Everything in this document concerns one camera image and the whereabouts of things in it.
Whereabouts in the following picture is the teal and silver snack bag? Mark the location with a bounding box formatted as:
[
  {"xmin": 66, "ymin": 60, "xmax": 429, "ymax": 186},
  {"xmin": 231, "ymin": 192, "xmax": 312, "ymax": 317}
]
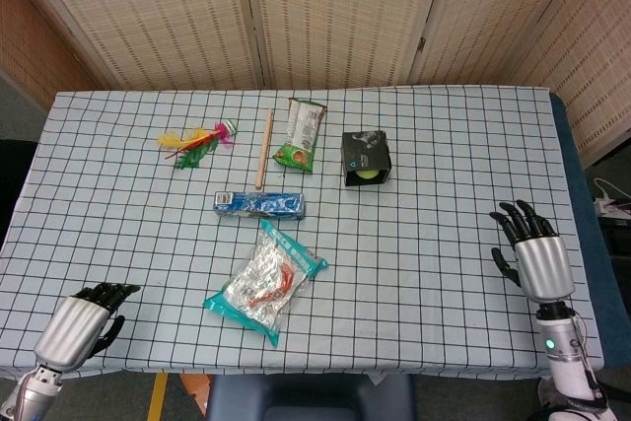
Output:
[{"xmin": 203, "ymin": 218, "xmax": 329, "ymax": 349}]

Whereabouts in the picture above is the long blue carton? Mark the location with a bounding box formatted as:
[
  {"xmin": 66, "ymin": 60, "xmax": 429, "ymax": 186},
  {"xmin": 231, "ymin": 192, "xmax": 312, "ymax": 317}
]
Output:
[{"xmin": 213, "ymin": 189, "xmax": 307, "ymax": 221}]

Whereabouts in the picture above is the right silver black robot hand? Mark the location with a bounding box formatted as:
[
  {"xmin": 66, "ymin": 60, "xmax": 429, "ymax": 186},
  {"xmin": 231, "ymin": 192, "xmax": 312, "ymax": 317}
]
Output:
[{"xmin": 489, "ymin": 200, "xmax": 577, "ymax": 303}]

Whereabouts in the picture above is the dark blue chair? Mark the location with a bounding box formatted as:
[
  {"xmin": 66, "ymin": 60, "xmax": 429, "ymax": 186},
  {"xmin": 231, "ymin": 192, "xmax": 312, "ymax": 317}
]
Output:
[{"xmin": 204, "ymin": 374, "xmax": 418, "ymax": 421}]

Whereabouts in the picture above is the white cables and plug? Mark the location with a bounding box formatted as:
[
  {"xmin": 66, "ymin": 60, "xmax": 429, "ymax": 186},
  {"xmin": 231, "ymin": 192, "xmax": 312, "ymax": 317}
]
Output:
[{"xmin": 591, "ymin": 176, "xmax": 631, "ymax": 218}]

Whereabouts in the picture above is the woven folding screen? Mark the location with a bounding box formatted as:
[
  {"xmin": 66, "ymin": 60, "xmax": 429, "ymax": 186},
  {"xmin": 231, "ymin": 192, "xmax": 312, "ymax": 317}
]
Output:
[{"xmin": 0, "ymin": 0, "xmax": 631, "ymax": 166}]

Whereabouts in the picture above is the orange item on floor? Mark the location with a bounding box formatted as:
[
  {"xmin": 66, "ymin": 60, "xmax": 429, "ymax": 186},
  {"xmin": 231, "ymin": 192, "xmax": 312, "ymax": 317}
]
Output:
[{"xmin": 179, "ymin": 374, "xmax": 212, "ymax": 415}]

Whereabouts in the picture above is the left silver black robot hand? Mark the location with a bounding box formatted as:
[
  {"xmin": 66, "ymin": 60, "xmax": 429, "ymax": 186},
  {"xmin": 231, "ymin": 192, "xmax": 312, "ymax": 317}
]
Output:
[{"xmin": 33, "ymin": 282, "xmax": 142, "ymax": 373}]

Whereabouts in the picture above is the green snack bag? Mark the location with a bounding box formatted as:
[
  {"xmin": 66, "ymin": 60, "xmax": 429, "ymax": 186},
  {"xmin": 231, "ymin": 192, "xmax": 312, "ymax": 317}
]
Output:
[{"xmin": 272, "ymin": 98, "xmax": 328, "ymax": 175}]

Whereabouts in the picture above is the blue checkered tablecloth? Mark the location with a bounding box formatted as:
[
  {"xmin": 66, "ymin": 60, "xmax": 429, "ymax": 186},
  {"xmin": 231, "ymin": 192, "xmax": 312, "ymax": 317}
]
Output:
[{"xmin": 0, "ymin": 84, "xmax": 605, "ymax": 383}]

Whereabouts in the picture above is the colourful feather shuttlecock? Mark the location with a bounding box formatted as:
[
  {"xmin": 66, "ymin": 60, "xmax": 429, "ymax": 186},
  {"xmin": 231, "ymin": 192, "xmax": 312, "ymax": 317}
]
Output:
[{"xmin": 157, "ymin": 118, "xmax": 239, "ymax": 171}]

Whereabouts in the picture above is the wooden stick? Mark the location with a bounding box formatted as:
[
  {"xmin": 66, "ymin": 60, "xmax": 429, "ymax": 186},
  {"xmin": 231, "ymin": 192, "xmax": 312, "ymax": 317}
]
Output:
[{"xmin": 254, "ymin": 108, "xmax": 275, "ymax": 189}]

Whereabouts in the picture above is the black cardboard box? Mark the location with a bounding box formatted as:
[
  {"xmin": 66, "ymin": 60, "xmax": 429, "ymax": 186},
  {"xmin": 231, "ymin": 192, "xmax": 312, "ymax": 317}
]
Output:
[{"xmin": 341, "ymin": 129, "xmax": 393, "ymax": 189}]

